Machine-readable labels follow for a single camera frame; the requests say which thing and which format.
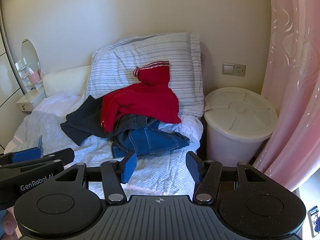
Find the oval mirror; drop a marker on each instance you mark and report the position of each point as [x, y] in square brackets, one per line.
[28, 52]

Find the person's left hand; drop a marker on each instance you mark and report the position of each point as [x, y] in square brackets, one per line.
[8, 223]

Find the red patterned knit sweater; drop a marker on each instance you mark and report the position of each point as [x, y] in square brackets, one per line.
[145, 100]

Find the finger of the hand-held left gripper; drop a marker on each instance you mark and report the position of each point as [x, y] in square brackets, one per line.
[26, 155]
[60, 156]

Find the dark grey garment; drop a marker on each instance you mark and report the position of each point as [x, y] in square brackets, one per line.
[82, 120]

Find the bed with white bedspread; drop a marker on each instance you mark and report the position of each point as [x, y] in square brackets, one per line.
[160, 175]

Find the white bucket lid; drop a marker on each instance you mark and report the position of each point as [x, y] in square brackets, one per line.
[240, 110]

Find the grey checked pillow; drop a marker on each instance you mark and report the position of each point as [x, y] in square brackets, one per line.
[30, 142]

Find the pink curtain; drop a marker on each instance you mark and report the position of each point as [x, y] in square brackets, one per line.
[292, 80]

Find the beige wall socket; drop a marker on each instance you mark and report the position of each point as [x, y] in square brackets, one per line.
[240, 70]

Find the white plastic bucket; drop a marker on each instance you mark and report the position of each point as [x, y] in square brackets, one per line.
[225, 150]

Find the striped white pillow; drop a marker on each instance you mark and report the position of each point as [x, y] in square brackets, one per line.
[120, 60]

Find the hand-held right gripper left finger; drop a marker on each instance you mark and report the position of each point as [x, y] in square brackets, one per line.
[128, 167]

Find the white glossy wardrobe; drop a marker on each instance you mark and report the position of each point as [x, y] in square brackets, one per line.
[6, 80]

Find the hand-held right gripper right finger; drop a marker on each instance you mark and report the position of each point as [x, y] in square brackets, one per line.
[193, 167]

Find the beige wall switch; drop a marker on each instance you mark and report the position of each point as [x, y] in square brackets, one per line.
[228, 69]

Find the cream vanity table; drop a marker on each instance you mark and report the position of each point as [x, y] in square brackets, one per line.
[27, 98]

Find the cream pillow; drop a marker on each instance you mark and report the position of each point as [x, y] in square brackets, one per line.
[65, 80]

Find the blue jeans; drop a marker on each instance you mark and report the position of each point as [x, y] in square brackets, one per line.
[150, 140]

